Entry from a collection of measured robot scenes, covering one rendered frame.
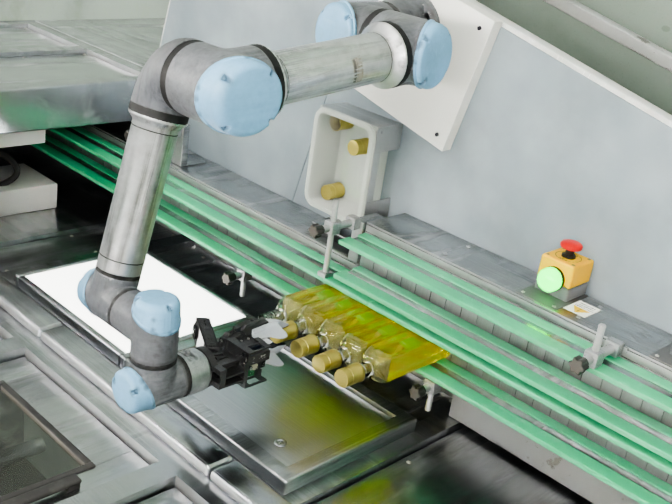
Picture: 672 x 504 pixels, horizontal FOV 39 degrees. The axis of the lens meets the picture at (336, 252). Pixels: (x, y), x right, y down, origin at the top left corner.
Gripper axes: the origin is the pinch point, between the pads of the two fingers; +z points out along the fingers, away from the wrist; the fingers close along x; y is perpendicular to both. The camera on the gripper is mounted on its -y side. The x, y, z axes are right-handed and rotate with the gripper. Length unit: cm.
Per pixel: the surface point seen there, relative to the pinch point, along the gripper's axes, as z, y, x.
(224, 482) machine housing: -23.8, 15.6, -13.6
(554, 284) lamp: 30, 36, 19
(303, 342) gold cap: 0.1, 6.5, 1.4
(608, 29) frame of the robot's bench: 95, 0, 55
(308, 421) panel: -0.3, 11.0, -12.9
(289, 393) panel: 3.4, 1.9, -13.0
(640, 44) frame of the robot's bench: 95, 9, 53
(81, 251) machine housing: 8, -79, -16
